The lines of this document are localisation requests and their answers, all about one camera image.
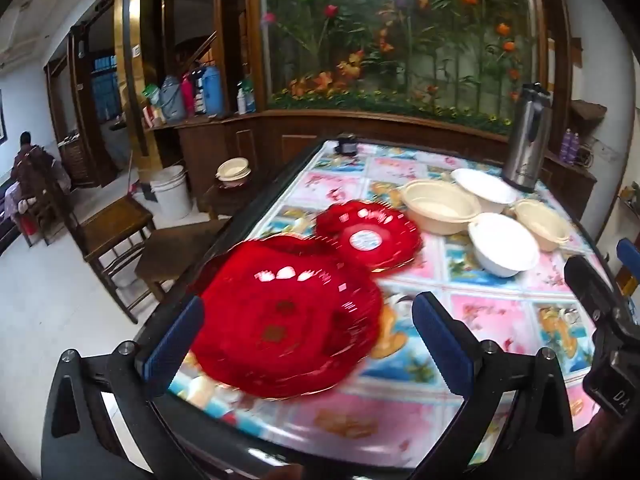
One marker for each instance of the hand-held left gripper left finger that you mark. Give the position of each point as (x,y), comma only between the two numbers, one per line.
(170,350)

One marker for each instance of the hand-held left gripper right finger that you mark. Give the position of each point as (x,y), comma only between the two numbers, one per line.
(442,345)

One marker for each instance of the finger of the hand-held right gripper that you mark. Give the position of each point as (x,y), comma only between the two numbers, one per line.
(629,255)
(592,285)

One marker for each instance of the beige plastic bowl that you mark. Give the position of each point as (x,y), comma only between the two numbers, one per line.
(542,222)
(440,210)

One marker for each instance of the white foam bowl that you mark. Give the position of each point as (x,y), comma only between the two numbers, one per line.
(490,187)
(502,245)

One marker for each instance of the large red glass plate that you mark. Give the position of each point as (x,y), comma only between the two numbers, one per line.
(280,320)

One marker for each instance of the printed fruit tablecloth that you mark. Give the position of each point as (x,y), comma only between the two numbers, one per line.
(500,310)

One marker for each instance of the wooden stool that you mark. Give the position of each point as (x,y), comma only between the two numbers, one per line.
(172,250)

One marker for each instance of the black rimmed dining table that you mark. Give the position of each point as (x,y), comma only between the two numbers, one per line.
(225,442)

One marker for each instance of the purple bottle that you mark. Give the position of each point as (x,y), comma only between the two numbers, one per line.
(566,145)
(575,147)

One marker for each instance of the wooden chair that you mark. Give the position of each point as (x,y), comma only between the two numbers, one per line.
(115,235)

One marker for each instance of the stainless steel thermos jug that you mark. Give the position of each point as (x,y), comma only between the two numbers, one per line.
(525,150)

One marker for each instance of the small red glass plate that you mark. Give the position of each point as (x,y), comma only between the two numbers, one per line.
(340,225)

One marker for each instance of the white plastic bucket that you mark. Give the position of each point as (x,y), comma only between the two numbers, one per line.
(170,191)

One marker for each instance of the small wooden side table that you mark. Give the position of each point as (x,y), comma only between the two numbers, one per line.
(225,200)

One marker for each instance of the beige lidded bowl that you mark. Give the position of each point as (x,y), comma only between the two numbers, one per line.
(233,170)

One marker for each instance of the wicker basket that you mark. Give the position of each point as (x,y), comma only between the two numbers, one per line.
(76,160)

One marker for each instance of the small black charger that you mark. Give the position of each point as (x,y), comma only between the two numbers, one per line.
(346,146)

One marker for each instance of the grey blue plastic jug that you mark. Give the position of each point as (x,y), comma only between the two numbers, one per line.
(172,99)

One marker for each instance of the red bottle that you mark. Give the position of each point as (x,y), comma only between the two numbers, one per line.
(188,92)

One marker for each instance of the white spray bottle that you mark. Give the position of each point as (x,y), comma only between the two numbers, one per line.
(242,101)

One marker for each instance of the fish tank with plants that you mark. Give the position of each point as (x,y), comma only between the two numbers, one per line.
(400,60)

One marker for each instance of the framed wall picture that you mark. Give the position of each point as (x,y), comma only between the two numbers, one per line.
(2,120)

